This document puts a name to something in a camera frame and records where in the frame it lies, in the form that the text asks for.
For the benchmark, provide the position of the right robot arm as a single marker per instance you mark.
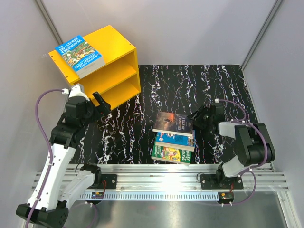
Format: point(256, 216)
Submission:
point(253, 147)

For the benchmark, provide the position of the dark Tale of Two Cities book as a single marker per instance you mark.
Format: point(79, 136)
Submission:
point(173, 123)

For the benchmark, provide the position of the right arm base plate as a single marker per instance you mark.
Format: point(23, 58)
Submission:
point(212, 182)

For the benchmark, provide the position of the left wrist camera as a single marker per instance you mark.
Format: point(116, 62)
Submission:
point(76, 90)

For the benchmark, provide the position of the green 104-storey treehouse book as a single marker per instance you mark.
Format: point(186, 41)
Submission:
point(172, 155)

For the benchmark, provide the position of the white slotted cable duct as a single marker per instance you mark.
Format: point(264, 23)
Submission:
point(149, 196)

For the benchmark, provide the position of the aluminium mounting rail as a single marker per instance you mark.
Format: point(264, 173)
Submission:
point(178, 177)

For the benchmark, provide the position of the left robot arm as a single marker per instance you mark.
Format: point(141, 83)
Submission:
point(48, 205)

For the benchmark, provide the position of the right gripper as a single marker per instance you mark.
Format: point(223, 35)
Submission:
point(204, 109)

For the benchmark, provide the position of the yellow wooden shelf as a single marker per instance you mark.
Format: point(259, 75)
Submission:
point(118, 80)

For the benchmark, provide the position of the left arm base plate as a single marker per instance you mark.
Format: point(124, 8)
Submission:
point(108, 181)

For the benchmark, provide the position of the blue paperback book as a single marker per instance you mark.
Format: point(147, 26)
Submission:
point(176, 141)

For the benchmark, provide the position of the blue 26-storey treehouse book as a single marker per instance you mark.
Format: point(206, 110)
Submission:
point(81, 56)

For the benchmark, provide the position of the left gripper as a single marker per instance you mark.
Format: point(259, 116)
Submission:
point(104, 108)

